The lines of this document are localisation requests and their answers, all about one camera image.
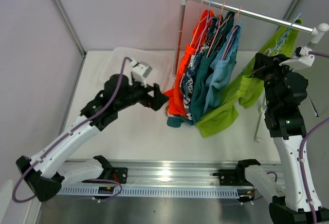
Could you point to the patterned navy white shorts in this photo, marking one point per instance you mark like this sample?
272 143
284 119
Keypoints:
189 76

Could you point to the pink hanger for orange shorts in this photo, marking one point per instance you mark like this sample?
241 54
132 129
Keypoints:
197 29

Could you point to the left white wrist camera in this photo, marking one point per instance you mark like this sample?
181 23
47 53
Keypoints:
140 71

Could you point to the orange shorts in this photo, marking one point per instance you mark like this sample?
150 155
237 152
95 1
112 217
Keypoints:
176 104

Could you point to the light blue shorts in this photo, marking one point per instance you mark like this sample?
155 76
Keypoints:
222 71

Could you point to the white plastic basket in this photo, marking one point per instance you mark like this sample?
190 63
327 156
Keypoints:
159 62

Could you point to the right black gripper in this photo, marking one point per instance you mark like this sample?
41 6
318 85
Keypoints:
264 63

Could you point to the teal green shorts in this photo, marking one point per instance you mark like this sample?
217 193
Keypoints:
203 72

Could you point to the blue wire hanger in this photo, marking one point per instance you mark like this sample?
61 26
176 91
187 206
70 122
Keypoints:
283 42

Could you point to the silver clothes rack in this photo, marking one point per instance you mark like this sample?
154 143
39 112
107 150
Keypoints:
316 32

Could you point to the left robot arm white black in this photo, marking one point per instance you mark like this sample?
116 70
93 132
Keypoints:
44 172

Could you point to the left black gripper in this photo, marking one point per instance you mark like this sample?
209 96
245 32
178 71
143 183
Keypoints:
159 98

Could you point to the blue hanger for patterned shorts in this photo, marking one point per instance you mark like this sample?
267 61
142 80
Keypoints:
204 27

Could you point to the lime green shorts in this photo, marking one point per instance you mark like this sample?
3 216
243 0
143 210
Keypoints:
243 89

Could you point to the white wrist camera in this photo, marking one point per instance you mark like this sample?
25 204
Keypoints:
140 71
302 59

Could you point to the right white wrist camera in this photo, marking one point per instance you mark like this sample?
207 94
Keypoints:
302 59

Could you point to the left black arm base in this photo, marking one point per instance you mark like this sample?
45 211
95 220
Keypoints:
117 174

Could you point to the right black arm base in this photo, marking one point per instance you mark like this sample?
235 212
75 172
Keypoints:
236 176

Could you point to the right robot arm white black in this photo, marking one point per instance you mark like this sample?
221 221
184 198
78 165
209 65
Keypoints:
285 89

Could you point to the aluminium mounting rail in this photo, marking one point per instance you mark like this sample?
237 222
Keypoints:
172 173

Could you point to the slotted grey cable duct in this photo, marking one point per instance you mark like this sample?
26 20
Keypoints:
138 191

